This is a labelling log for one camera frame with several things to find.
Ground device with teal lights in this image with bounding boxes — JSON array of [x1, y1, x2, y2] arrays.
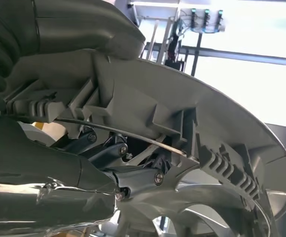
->
[[189, 8, 225, 34]]

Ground dark metal window frame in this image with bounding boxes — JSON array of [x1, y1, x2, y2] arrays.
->
[[143, 33, 286, 78]]

